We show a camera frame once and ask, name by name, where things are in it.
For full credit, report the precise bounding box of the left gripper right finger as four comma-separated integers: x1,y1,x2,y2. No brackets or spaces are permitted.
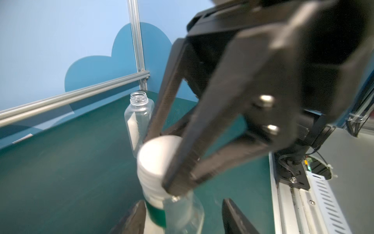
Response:
222,198,259,234

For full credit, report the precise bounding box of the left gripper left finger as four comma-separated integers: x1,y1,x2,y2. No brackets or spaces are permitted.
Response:
109,200,146,234

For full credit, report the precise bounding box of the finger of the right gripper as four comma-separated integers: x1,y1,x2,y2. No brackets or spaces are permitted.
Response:
144,39,199,142

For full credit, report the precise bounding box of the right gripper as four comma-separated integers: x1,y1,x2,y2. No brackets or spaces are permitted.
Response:
162,1,374,196

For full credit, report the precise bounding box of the square clear plastic bottle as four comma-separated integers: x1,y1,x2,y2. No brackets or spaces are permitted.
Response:
124,91,154,158

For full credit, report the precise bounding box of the white bottle cap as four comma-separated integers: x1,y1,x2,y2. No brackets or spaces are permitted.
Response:
137,135,182,210

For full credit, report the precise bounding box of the tall clear labelled bottle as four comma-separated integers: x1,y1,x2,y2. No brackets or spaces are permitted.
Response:
144,192,205,234

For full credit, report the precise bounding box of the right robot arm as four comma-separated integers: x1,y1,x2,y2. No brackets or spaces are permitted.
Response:
145,1,374,196

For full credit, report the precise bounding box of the right circuit board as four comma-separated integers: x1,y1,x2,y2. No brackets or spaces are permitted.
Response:
304,155,333,180

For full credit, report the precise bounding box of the right aluminium frame post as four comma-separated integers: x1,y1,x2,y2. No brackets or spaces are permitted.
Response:
127,0,149,91

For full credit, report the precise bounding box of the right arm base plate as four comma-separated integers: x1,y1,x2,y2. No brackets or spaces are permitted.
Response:
275,152,310,191

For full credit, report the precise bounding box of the aluminium back rail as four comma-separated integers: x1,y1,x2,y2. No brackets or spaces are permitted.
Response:
1,71,150,127

